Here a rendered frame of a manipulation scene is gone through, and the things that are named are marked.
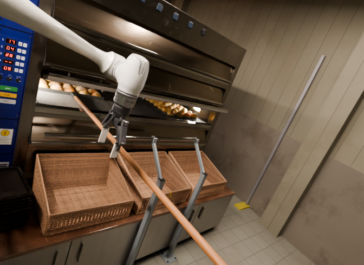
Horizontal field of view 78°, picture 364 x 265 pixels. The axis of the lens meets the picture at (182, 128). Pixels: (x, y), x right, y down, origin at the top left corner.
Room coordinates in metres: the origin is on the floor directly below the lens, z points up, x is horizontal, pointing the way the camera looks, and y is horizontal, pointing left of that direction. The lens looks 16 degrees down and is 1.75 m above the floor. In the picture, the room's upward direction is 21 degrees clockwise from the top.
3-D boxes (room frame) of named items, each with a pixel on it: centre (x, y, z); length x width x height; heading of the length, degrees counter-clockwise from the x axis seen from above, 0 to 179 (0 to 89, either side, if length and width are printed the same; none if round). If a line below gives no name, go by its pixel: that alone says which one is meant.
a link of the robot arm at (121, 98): (0.92, 0.26, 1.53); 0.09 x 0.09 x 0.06
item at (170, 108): (2.70, 0.24, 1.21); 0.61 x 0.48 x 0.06; 48
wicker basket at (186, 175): (2.25, -0.31, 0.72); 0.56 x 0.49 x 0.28; 137
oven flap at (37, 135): (1.98, 0.30, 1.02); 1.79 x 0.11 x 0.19; 138
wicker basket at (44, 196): (1.37, 0.49, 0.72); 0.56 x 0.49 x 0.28; 137
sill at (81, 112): (1.99, 0.32, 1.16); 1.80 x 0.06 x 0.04; 138
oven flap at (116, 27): (1.98, 0.30, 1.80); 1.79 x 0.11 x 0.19; 138
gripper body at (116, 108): (0.91, 0.27, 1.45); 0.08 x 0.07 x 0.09; 46
